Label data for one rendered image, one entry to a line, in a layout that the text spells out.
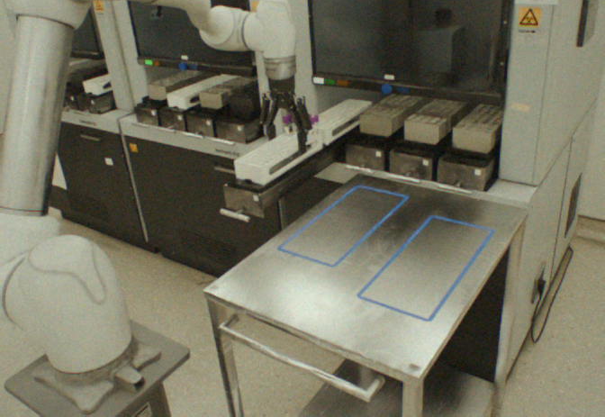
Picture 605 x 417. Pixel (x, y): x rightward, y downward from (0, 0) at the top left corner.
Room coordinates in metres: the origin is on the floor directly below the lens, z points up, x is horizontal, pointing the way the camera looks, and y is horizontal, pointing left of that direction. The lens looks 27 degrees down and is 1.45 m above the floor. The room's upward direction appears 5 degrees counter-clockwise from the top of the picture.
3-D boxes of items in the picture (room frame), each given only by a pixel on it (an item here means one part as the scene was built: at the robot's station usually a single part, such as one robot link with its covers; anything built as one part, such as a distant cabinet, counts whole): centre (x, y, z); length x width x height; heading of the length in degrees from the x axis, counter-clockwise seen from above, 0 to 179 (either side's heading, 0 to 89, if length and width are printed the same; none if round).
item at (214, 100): (2.06, 0.32, 0.85); 0.12 x 0.02 x 0.06; 54
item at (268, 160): (1.48, 0.06, 0.84); 0.30 x 0.10 x 0.06; 143
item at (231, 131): (2.15, 0.06, 0.78); 0.73 x 0.14 x 0.09; 143
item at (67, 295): (0.83, 0.44, 0.87); 0.18 x 0.16 x 0.22; 58
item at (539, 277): (1.49, -0.77, 0.29); 0.11 x 0.03 x 0.10; 143
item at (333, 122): (1.74, -0.13, 0.83); 0.30 x 0.10 x 0.06; 143
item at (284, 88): (1.51, 0.04, 1.02); 0.08 x 0.07 x 0.09; 53
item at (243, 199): (1.59, -0.02, 0.78); 0.73 x 0.14 x 0.09; 143
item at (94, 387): (0.81, 0.41, 0.73); 0.22 x 0.18 x 0.06; 53
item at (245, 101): (1.97, 0.20, 0.85); 0.12 x 0.02 x 0.06; 54
